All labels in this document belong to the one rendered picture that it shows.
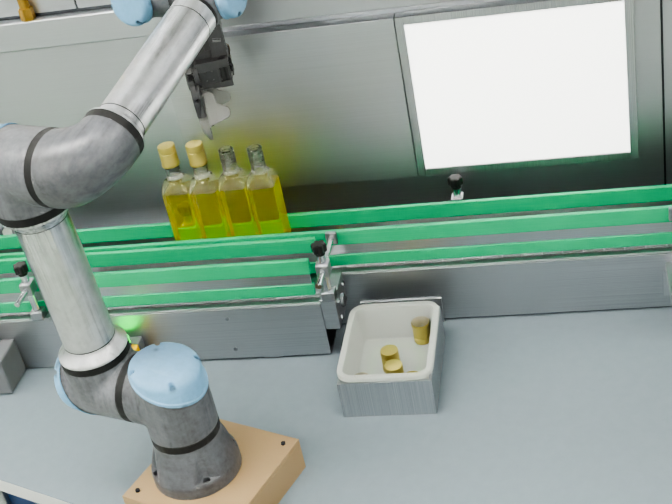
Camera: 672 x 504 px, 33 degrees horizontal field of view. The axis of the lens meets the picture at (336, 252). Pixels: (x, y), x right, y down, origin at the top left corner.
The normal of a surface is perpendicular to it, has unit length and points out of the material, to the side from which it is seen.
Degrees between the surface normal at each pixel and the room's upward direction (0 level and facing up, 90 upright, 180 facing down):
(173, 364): 7
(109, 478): 0
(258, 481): 0
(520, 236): 90
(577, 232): 90
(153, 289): 90
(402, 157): 90
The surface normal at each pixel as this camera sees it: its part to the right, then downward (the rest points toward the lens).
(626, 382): -0.18, -0.83
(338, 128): -0.15, 0.55
